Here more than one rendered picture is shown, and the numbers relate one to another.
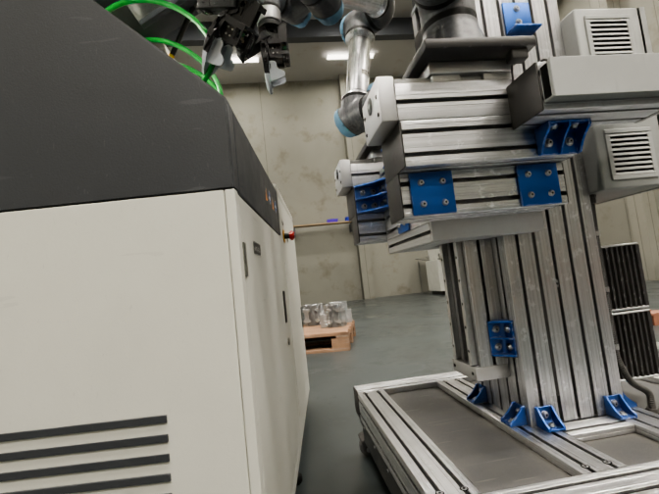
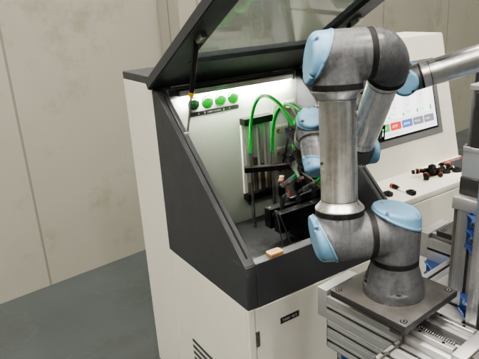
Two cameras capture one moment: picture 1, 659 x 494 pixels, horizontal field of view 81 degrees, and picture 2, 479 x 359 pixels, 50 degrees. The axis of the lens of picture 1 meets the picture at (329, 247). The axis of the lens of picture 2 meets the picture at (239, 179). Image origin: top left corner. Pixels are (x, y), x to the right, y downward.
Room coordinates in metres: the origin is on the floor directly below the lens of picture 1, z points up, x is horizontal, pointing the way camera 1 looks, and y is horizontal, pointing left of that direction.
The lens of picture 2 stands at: (-0.11, -1.09, 1.76)
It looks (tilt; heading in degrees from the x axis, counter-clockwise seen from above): 19 degrees down; 59
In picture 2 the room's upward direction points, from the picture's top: 3 degrees counter-clockwise
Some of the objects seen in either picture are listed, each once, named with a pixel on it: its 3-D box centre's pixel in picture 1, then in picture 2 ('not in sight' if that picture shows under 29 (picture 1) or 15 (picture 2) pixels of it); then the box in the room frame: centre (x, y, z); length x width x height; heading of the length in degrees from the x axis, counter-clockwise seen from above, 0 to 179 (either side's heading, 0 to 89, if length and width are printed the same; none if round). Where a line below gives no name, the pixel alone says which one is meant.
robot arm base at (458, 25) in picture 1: (451, 47); (393, 272); (0.80, -0.31, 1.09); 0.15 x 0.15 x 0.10
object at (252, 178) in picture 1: (254, 190); (323, 255); (0.99, 0.18, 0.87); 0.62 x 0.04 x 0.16; 1
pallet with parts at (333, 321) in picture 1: (285, 327); not in sight; (3.89, 0.52, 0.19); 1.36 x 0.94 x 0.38; 86
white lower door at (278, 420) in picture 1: (276, 355); (326, 356); (0.99, 0.16, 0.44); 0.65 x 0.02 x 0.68; 1
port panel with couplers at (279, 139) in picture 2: not in sight; (287, 128); (1.22, 0.69, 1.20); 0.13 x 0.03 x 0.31; 1
